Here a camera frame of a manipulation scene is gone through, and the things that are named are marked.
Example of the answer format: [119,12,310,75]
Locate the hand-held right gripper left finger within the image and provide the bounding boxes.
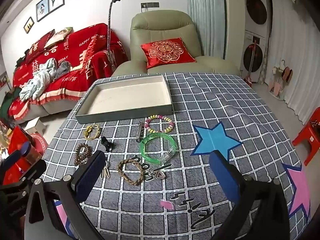
[24,150,107,240]

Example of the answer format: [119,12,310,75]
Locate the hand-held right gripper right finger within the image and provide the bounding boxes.
[209,151,292,240]

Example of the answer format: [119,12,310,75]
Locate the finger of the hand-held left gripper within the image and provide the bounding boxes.
[15,158,47,183]

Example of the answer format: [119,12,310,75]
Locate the brown spiral hair tie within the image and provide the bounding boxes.
[75,143,93,166]

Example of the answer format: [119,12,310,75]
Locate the black hair clip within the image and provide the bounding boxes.
[101,136,115,152]

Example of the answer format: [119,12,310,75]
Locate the brown braided bracelet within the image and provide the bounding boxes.
[117,158,145,186]

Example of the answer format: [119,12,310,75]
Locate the yellow hair tie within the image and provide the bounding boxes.
[84,124,102,140]

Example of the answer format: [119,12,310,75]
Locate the green translucent bangle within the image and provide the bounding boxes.
[139,133,178,165]

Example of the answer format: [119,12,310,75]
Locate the clear crystal bracelet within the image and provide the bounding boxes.
[160,149,175,164]

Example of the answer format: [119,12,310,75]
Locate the silver heart pendant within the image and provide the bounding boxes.
[147,169,167,180]

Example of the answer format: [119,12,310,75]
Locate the grey shallow tray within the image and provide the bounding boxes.
[75,74,173,125]

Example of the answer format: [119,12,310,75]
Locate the pastel beaded bracelet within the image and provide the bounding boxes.
[144,114,175,134]

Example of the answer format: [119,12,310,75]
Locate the red gift bag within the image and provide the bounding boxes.
[7,126,48,170]

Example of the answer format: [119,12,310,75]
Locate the small white stool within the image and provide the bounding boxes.
[24,116,45,134]

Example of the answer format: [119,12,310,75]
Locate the silver metal barrette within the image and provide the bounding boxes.
[136,121,145,143]

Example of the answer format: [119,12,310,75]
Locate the green cloth bundle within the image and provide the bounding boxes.
[0,87,23,120]

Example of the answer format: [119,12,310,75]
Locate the grey checked tablecloth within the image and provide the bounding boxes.
[41,72,312,240]

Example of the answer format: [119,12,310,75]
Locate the light blue clothes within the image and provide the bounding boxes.
[19,58,59,102]

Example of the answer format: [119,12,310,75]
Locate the red plastic stool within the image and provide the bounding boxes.
[292,107,320,166]

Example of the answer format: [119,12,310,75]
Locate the grey cloth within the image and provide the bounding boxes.
[54,61,72,80]

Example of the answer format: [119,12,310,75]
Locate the pink hanging rack items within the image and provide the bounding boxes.
[269,60,293,98]

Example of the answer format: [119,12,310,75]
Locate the red mop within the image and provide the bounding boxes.
[244,40,258,84]

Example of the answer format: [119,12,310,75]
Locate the red upright cushion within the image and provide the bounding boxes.
[80,39,100,70]

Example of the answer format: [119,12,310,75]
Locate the white washing machine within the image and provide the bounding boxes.
[240,30,267,83]

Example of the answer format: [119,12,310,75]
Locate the red satin pillow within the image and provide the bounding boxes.
[30,29,55,53]

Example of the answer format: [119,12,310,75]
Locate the red covered sofa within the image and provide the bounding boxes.
[7,23,130,120]

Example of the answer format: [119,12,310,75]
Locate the white picture pillow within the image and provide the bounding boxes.
[44,27,73,48]

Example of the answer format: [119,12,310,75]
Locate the red embroidered cushion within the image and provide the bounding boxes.
[140,37,197,70]

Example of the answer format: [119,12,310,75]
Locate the phone holder stand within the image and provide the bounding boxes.
[106,0,122,72]

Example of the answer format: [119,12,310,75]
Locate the white sheer curtain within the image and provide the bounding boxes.
[270,0,320,125]

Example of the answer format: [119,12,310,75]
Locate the black framed portrait photo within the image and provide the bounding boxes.
[36,0,50,22]

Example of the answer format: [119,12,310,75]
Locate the pale blue curtain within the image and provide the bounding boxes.
[186,0,227,58]

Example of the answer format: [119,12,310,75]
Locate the beige leather armchair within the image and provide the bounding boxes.
[111,10,240,78]

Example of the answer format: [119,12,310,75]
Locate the white stacked dryer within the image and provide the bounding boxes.
[244,0,269,34]

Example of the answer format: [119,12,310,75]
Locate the small black picture frame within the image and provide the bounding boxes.
[23,17,35,33]

